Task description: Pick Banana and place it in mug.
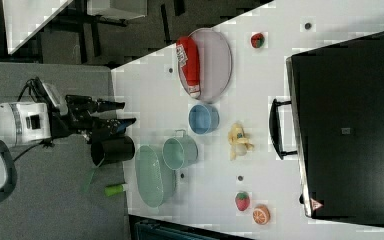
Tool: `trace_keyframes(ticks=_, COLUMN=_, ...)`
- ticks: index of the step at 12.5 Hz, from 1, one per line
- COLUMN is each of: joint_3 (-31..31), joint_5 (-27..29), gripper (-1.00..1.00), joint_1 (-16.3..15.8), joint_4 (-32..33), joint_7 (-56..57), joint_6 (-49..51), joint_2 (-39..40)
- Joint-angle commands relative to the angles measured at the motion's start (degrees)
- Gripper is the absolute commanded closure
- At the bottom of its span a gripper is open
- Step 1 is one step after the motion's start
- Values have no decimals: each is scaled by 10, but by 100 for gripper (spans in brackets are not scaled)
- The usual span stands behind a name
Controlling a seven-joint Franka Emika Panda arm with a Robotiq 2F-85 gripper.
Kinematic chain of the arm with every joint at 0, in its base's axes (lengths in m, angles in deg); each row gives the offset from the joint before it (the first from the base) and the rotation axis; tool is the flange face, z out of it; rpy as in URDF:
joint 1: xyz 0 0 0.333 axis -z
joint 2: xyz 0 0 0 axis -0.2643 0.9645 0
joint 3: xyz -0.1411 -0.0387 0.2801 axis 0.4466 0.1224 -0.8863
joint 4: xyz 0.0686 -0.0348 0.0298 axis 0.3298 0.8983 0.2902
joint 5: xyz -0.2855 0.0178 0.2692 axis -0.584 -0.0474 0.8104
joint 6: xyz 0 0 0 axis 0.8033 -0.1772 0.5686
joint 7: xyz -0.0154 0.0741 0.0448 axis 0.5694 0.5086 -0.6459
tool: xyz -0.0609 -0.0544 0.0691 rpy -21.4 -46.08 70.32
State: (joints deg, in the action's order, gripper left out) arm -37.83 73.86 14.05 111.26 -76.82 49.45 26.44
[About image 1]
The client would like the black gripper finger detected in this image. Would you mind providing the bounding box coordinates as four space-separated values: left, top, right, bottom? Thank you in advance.
96 99 125 113
91 118 136 142

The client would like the green metal mug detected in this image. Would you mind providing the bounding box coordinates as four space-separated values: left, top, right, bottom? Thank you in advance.
162 129 198 170

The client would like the yellow plush banana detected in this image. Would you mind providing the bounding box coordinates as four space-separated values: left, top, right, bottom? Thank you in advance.
228 123 254 160

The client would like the red green toy fruit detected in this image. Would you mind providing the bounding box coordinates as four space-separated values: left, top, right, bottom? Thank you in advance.
250 33 265 49

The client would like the blue bowl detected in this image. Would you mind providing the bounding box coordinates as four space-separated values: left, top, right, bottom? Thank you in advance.
188 104 220 135

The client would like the black toaster oven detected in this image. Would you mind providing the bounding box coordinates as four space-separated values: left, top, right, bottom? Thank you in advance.
285 31 384 227

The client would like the green oval colander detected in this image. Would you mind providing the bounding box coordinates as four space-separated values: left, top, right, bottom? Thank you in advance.
135 145 176 208

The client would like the grey round plate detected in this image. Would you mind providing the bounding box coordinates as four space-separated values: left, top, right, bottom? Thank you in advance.
177 28 232 103

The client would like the red toy strawberry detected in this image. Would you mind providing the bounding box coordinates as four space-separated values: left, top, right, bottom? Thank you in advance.
235 192 250 211

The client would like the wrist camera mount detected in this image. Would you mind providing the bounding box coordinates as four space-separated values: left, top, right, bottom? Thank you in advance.
34 78 68 116

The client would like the red ketchup bottle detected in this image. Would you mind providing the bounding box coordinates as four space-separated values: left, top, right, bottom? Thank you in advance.
176 36 201 98

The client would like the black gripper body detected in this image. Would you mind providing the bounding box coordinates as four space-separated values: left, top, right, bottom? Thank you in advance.
50 95 97 143

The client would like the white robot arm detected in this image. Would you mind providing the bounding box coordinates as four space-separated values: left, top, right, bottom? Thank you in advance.
0 95 136 203

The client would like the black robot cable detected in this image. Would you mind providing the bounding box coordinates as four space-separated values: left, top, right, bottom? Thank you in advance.
12 77 53 163

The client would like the black cylindrical cup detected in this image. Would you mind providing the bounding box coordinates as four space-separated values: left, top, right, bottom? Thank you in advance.
91 136 135 167

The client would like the green spatula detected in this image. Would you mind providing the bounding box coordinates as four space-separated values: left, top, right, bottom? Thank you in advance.
81 161 128 197

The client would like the orange toy slice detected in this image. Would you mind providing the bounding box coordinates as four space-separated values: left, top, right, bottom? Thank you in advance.
253 205 271 225

